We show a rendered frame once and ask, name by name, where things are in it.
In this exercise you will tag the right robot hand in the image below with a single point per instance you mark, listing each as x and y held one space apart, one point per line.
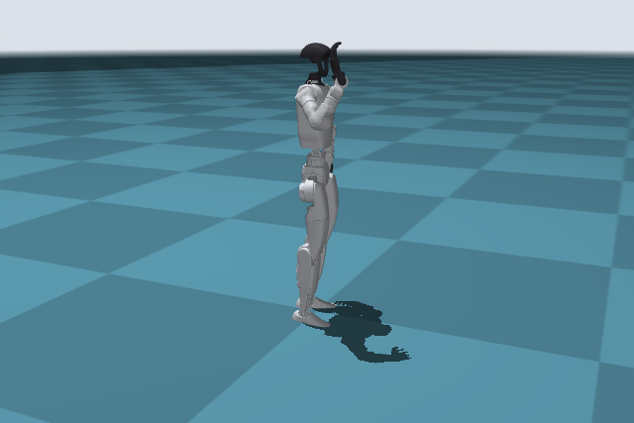
334 62

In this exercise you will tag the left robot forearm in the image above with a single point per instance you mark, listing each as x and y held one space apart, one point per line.
329 156

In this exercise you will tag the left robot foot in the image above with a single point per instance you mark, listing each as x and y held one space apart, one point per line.
318 303

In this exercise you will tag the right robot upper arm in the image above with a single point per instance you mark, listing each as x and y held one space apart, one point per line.
306 98

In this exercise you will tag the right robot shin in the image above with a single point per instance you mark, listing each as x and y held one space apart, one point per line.
307 273

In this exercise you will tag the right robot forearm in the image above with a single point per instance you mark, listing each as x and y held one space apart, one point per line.
330 103

